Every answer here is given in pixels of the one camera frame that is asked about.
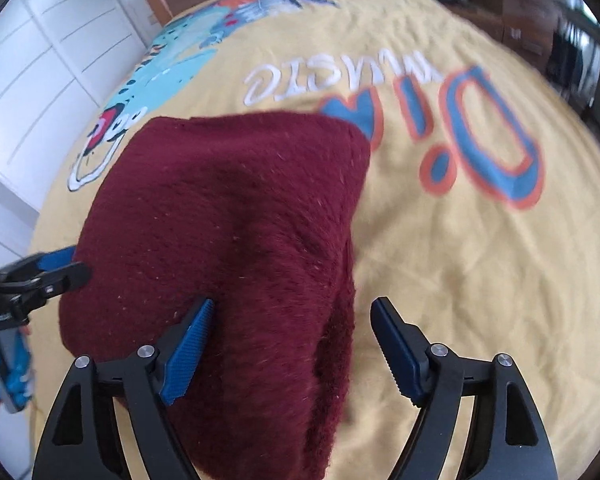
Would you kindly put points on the yellow printed blanket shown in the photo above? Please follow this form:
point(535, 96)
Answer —
point(455, 260)

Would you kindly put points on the maroon knit sweater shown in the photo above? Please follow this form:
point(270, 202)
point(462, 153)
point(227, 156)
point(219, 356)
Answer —
point(220, 220)

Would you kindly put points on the white wardrobe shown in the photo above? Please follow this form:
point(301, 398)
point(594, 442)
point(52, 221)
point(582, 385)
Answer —
point(40, 70)

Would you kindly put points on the wooden drawer cabinet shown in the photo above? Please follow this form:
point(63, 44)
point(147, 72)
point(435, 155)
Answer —
point(530, 5)

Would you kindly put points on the low wooden nightstand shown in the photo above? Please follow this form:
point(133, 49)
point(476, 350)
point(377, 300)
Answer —
point(480, 20)

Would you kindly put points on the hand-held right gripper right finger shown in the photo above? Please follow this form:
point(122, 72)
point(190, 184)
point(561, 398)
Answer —
point(395, 345)

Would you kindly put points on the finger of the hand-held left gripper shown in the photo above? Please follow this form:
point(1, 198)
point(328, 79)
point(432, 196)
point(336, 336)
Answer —
point(65, 277)
point(55, 258)

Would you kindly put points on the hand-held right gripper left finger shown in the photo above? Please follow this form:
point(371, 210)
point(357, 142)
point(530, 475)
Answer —
point(190, 345)

